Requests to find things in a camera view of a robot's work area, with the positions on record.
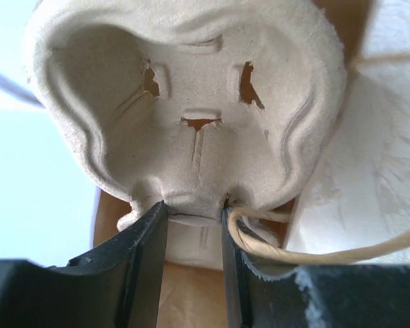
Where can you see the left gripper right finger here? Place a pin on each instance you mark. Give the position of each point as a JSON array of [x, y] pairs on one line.
[[262, 293]]

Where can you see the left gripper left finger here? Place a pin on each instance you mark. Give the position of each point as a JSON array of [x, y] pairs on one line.
[[116, 284]]

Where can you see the brown pulp cup carrier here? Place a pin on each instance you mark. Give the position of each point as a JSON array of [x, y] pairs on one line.
[[77, 67]]

